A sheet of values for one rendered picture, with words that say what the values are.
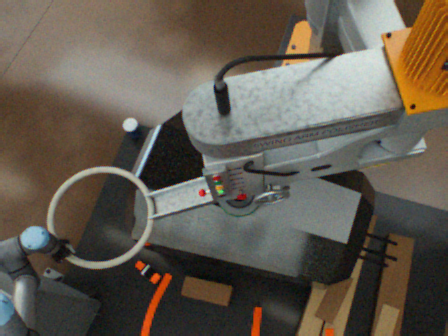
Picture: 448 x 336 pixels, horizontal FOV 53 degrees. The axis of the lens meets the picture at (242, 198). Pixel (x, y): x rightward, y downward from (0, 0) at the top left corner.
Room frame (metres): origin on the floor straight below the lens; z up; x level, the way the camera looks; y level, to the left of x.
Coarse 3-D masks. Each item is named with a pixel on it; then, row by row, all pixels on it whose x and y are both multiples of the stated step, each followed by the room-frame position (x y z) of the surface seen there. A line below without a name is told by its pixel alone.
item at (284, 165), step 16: (384, 128) 0.59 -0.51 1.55; (416, 128) 0.58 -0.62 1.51; (432, 128) 0.59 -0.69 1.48; (304, 144) 0.63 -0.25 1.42; (320, 144) 0.61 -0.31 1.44; (336, 144) 0.59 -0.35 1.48; (352, 144) 0.58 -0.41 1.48; (368, 144) 0.65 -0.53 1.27; (272, 160) 0.59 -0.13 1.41; (288, 160) 0.58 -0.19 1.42; (304, 160) 0.58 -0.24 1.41; (320, 160) 0.57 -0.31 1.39; (336, 160) 0.58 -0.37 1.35; (352, 160) 0.58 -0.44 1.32; (368, 160) 0.59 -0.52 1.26; (384, 160) 0.58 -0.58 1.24; (272, 176) 0.57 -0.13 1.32; (288, 176) 0.57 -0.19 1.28; (304, 176) 0.57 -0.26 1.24
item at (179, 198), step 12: (192, 180) 0.71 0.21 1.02; (204, 180) 0.71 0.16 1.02; (156, 192) 0.70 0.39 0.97; (168, 192) 0.70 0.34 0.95; (180, 192) 0.69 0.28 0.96; (192, 192) 0.67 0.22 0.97; (156, 204) 0.66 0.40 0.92; (168, 204) 0.65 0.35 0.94; (180, 204) 0.63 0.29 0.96; (192, 204) 0.60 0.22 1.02; (204, 204) 0.60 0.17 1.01; (156, 216) 0.59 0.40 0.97
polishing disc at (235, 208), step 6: (246, 198) 0.63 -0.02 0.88; (252, 198) 0.63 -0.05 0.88; (222, 204) 0.62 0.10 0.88; (228, 204) 0.62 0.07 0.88; (234, 204) 0.61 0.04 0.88; (240, 204) 0.61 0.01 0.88; (246, 204) 0.60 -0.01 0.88; (252, 204) 0.60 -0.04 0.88; (228, 210) 0.59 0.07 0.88; (234, 210) 0.58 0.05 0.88; (240, 210) 0.58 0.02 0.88; (246, 210) 0.57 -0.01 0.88; (252, 210) 0.57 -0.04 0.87
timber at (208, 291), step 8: (192, 280) 0.39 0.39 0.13; (200, 280) 0.38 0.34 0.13; (184, 288) 0.35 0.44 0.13; (192, 288) 0.34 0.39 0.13; (200, 288) 0.33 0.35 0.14; (208, 288) 0.33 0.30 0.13; (216, 288) 0.32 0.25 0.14; (224, 288) 0.31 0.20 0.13; (232, 288) 0.31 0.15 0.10; (192, 296) 0.29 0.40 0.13; (200, 296) 0.29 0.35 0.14; (208, 296) 0.28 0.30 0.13; (216, 296) 0.27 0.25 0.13; (224, 296) 0.26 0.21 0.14; (224, 304) 0.22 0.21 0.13
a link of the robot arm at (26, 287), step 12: (12, 276) 0.37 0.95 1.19; (24, 276) 0.36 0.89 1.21; (36, 276) 0.37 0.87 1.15; (24, 288) 0.30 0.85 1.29; (36, 288) 0.31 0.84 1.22; (12, 300) 0.26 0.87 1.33; (24, 300) 0.25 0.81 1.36; (36, 300) 0.25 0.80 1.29; (24, 312) 0.20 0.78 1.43; (36, 312) 0.20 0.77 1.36; (36, 324) 0.15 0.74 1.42
